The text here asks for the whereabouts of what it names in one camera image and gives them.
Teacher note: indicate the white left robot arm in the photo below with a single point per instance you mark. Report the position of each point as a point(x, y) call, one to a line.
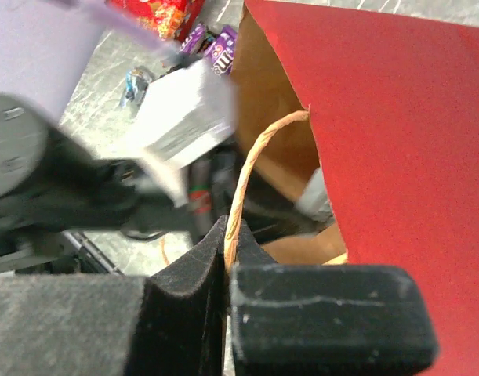
point(51, 184)

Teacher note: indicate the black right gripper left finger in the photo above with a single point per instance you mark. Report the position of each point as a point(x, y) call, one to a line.
point(102, 324)

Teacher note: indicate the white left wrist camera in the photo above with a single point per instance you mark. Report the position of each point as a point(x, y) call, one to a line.
point(183, 116)

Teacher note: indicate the purple M&M's packet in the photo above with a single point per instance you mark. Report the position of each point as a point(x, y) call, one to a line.
point(221, 52)

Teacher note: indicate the clear blue snack packet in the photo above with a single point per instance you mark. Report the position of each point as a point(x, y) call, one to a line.
point(137, 81)

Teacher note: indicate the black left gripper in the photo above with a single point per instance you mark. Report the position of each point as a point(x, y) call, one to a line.
point(211, 183)

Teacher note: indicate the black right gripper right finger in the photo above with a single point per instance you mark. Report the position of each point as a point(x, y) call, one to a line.
point(325, 320)

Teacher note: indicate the red cookie snack bag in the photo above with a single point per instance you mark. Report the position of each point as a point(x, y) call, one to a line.
point(169, 19)

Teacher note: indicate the purple candy packet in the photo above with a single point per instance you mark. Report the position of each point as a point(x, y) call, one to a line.
point(195, 39)

